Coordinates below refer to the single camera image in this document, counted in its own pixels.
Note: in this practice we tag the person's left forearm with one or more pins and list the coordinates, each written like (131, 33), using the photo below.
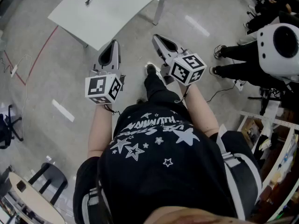
(100, 129)

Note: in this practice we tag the person's black trouser leg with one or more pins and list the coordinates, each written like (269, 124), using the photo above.
(156, 87)

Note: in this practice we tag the white floor power strip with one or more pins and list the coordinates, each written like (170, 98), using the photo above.
(14, 69)

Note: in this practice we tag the small black box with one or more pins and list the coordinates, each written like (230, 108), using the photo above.
(21, 186)

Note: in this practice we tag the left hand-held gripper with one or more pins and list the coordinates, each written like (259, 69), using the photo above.
(102, 87)

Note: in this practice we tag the person's right forearm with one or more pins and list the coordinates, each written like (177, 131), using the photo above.
(201, 111)

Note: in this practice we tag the white metal table leg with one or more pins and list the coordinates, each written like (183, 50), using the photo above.
(159, 8)

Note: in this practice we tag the black round stool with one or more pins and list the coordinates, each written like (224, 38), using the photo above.
(52, 174)

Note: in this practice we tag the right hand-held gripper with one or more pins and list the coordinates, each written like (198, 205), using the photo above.
(187, 69)

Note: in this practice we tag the white robot head shell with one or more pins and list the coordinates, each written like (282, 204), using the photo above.
(271, 52)

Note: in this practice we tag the white power socket block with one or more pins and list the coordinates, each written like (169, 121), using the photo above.
(240, 85)

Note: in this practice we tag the person's black shoe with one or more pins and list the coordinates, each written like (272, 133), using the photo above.
(151, 69)
(139, 101)

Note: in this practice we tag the black star-print shirt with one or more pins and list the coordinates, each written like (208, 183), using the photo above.
(163, 171)

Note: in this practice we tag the black office chair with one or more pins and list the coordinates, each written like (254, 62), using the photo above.
(7, 129)

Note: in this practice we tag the white shelf unit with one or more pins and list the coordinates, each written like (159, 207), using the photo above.
(280, 167)

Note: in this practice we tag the black metal stand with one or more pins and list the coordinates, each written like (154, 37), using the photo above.
(266, 99)

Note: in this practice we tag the round beige table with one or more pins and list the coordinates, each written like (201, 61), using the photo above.
(32, 202)

